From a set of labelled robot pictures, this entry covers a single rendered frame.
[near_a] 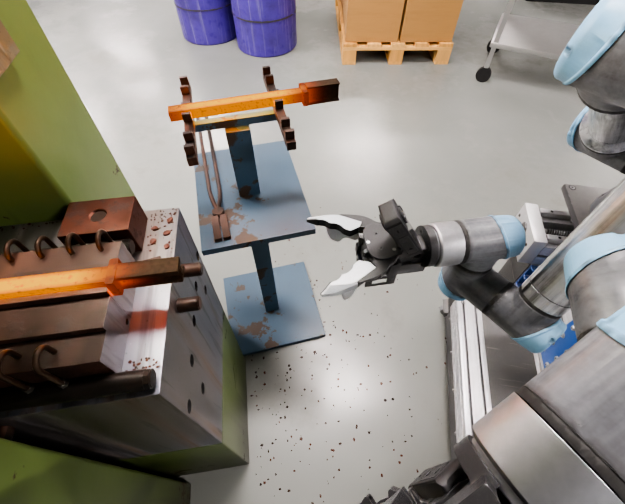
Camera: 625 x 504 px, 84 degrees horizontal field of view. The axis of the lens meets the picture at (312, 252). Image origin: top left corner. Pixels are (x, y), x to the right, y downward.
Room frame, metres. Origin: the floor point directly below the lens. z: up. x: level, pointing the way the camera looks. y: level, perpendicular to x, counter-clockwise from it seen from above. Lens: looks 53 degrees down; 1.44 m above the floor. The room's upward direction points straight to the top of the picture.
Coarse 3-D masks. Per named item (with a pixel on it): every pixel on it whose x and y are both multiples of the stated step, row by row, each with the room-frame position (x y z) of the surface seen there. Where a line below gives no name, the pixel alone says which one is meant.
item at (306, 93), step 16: (320, 80) 0.83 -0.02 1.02; (336, 80) 0.83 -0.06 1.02; (240, 96) 0.78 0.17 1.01; (256, 96) 0.78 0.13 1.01; (272, 96) 0.78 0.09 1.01; (288, 96) 0.78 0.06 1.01; (304, 96) 0.78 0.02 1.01; (320, 96) 0.81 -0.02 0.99; (336, 96) 0.82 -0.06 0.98; (176, 112) 0.71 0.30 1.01; (192, 112) 0.72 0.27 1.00; (208, 112) 0.73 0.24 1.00; (224, 112) 0.74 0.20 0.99
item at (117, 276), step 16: (64, 272) 0.29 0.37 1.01; (80, 272) 0.29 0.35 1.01; (96, 272) 0.29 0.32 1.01; (112, 272) 0.28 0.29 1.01; (128, 272) 0.28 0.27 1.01; (144, 272) 0.28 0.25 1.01; (160, 272) 0.28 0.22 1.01; (176, 272) 0.29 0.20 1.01; (0, 288) 0.26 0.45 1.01; (16, 288) 0.26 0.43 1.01; (32, 288) 0.26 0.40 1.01; (48, 288) 0.26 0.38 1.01; (64, 288) 0.26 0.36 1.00; (80, 288) 0.27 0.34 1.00; (112, 288) 0.26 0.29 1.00; (128, 288) 0.27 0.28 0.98
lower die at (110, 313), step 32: (0, 256) 0.33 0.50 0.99; (32, 256) 0.33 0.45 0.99; (64, 256) 0.33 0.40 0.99; (96, 256) 0.33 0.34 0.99; (128, 256) 0.35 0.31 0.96; (96, 288) 0.26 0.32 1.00; (0, 320) 0.22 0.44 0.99; (32, 320) 0.22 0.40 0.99; (64, 320) 0.22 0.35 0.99; (96, 320) 0.22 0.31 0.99; (128, 320) 0.25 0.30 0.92; (32, 352) 0.18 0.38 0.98; (64, 352) 0.18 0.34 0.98; (96, 352) 0.18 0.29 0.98; (0, 384) 0.14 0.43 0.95; (32, 384) 0.15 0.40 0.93
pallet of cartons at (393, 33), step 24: (336, 0) 4.33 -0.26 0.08; (360, 0) 3.12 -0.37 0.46; (384, 0) 3.12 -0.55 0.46; (408, 0) 3.11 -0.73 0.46; (432, 0) 3.12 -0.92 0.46; (456, 0) 3.12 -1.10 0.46; (360, 24) 3.12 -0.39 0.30; (384, 24) 3.12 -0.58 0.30; (408, 24) 3.11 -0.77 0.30; (432, 24) 3.12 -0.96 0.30; (456, 24) 3.13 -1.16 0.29; (360, 48) 3.08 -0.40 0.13; (384, 48) 3.08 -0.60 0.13; (408, 48) 3.09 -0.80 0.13; (432, 48) 3.09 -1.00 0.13
